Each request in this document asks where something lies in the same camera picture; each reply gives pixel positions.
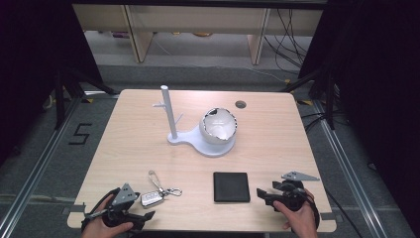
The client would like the white stand with hooks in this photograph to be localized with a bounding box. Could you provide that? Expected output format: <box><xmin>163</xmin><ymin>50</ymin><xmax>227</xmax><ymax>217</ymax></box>
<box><xmin>152</xmin><ymin>84</ymin><xmax>238</xmax><ymax>159</ymax></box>

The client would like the aluminium floor rail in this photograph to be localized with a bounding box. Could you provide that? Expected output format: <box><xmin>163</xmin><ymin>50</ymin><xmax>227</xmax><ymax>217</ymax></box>
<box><xmin>311</xmin><ymin>98</ymin><xmax>412</xmax><ymax>238</ymax></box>
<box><xmin>0</xmin><ymin>94</ymin><xmax>84</xmax><ymax>238</ymax></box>

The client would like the black metal stand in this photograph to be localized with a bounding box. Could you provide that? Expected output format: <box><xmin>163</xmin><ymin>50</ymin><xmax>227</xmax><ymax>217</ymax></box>
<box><xmin>53</xmin><ymin>64</ymin><xmax>121</xmax><ymax>131</ymax></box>
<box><xmin>279</xmin><ymin>63</ymin><xmax>340</xmax><ymax>131</ymax></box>

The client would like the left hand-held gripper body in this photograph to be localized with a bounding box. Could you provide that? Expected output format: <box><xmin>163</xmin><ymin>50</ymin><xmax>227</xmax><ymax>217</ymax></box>
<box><xmin>102</xmin><ymin>182</ymin><xmax>147</xmax><ymax>231</ymax></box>

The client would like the black square pad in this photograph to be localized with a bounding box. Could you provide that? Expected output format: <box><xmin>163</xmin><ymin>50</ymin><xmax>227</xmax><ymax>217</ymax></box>
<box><xmin>212</xmin><ymin>171</ymin><xmax>252</xmax><ymax>204</ymax></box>

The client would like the black floor cable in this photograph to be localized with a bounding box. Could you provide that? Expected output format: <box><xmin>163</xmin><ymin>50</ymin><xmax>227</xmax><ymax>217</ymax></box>
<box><xmin>324</xmin><ymin>188</ymin><xmax>366</xmax><ymax>238</ymax></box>
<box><xmin>300</xmin><ymin>110</ymin><xmax>346</xmax><ymax>134</ymax></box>

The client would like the person's left hand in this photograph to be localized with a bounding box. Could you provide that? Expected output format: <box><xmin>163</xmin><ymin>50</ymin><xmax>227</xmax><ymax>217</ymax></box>
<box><xmin>81</xmin><ymin>194</ymin><xmax>135</xmax><ymax>238</ymax></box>

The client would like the person's right hand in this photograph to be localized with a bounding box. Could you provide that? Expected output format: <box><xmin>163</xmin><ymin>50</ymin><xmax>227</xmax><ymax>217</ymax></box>
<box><xmin>272</xmin><ymin>188</ymin><xmax>320</xmax><ymax>238</ymax></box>

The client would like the silver car key with keyring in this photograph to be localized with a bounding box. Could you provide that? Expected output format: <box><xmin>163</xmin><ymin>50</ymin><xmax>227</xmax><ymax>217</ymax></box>
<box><xmin>141</xmin><ymin>170</ymin><xmax>183</xmax><ymax>209</ymax></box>

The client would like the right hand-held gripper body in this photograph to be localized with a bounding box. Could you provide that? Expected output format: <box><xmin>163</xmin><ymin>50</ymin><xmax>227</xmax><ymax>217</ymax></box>
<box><xmin>271</xmin><ymin>171</ymin><xmax>321</xmax><ymax>212</ymax></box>

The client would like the light wooden bench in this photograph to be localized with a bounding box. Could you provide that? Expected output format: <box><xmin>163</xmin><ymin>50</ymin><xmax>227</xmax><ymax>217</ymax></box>
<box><xmin>71</xmin><ymin>3</ymin><xmax>324</xmax><ymax>66</ymax></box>

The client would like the bundle of black cables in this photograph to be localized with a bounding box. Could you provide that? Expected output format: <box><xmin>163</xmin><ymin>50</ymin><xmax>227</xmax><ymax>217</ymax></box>
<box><xmin>262</xmin><ymin>8</ymin><xmax>314</xmax><ymax>76</ymax></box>

